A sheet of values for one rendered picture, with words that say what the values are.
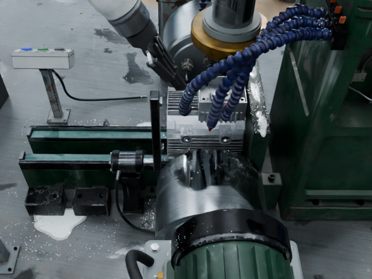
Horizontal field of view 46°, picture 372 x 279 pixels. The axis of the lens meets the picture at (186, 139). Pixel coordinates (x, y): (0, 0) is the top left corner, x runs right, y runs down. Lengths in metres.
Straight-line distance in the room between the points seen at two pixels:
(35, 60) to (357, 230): 1.06
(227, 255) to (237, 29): 0.52
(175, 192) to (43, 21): 1.29
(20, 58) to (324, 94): 0.89
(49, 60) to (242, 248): 0.94
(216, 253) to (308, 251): 0.69
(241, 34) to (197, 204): 0.37
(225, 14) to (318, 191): 0.54
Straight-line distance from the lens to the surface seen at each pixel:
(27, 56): 1.41
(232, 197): 0.90
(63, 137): 1.35
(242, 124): 1.13
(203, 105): 1.10
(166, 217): 0.92
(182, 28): 1.33
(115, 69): 1.74
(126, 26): 1.04
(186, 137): 1.12
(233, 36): 0.95
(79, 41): 1.90
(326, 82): 0.94
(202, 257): 0.63
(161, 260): 0.82
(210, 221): 0.63
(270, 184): 1.23
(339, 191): 1.25
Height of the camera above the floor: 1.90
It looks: 49 degrees down
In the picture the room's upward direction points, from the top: 2 degrees clockwise
